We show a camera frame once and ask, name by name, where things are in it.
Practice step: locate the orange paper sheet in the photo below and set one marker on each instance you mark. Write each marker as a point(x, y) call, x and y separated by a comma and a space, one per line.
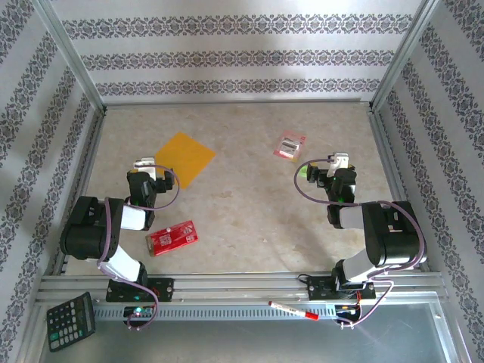
point(187, 155)

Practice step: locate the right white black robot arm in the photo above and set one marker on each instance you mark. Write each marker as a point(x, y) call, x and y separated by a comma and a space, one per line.
point(393, 238)

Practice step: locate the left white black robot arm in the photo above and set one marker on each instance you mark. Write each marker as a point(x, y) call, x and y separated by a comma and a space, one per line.
point(81, 234)

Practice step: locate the green small cap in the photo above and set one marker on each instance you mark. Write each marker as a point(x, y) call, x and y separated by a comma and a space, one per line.
point(302, 174)

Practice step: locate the red battery blister pack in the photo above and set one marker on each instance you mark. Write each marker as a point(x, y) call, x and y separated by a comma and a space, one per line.
point(289, 145)

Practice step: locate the red cardboard box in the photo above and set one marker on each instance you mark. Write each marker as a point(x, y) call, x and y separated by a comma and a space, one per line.
point(172, 238)

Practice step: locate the small circuit board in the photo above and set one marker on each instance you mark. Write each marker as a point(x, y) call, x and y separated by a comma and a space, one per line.
point(346, 310)
point(138, 312)

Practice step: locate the red capped marker pen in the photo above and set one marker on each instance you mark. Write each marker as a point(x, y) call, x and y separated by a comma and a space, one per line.
point(293, 310)

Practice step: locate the black calculator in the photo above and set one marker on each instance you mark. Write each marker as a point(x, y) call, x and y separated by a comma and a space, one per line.
point(70, 321)

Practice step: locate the grey metal tray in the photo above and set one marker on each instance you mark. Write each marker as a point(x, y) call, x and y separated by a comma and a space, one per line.
point(246, 344)

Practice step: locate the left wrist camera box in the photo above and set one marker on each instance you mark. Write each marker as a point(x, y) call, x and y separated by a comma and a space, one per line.
point(145, 164)

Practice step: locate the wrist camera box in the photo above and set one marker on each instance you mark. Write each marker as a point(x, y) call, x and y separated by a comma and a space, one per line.
point(145, 164)
point(339, 159)

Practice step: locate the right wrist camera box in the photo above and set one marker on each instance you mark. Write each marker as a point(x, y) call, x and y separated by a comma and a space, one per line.
point(339, 159)

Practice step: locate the aluminium side frame rail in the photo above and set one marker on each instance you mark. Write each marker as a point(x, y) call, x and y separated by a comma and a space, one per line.
point(87, 166)
point(385, 151)

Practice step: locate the thin aluminium frame rail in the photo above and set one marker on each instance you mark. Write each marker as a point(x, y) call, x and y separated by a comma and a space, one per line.
point(227, 103)

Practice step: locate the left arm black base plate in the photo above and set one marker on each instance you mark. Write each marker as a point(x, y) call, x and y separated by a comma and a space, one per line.
point(164, 289)

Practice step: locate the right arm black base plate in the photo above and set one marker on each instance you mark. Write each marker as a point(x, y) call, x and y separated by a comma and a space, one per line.
point(315, 287)

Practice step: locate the wide aluminium mounting rail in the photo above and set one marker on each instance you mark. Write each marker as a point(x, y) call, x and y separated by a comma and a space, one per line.
point(234, 283)

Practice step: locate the aluminium frame post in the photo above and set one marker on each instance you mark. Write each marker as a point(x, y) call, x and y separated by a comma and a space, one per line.
point(72, 56)
point(401, 56)

